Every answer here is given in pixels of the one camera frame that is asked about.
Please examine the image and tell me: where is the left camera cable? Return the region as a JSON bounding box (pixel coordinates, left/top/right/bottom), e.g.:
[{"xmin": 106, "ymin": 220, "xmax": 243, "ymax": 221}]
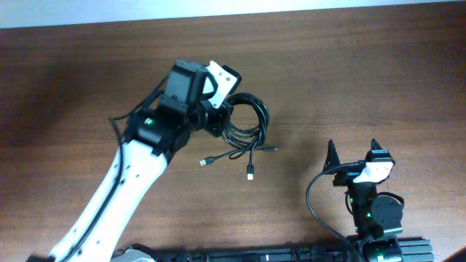
[{"xmin": 68, "ymin": 76, "xmax": 172, "ymax": 262}]

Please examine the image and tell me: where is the camera cable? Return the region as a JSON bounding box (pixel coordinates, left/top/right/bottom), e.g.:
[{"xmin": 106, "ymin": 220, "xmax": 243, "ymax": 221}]
[
  {"xmin": 305, "ymin": 162, "xmax": 366, "ymax": 262},
  {"xmin": 68, "ymin": 76, "xmax": 172, "ymax": 262}
]

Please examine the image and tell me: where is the black USB cable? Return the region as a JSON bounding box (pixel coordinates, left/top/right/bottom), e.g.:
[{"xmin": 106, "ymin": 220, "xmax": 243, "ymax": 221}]
[{"xmin": 220, "ymin": 92, "xmax": 271, "ymax": 181}]

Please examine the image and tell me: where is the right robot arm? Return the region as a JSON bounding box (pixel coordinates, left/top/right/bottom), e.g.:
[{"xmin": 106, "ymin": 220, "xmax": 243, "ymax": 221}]
[{"xmin": 323, "ymin": 139, "xmax": 404, "ymax": 261}]

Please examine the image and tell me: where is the right camera cable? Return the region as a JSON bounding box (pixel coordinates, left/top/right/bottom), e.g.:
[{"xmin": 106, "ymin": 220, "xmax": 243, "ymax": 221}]
[{"xmin": 305, "ymin": 162, "xmax": 366, "ymax": 262}]

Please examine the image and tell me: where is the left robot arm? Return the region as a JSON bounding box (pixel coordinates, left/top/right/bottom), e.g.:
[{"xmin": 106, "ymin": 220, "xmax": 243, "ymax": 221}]
[{"xmin": 27, "ymin": 60, "xmax": 242, "ymax": 262}]

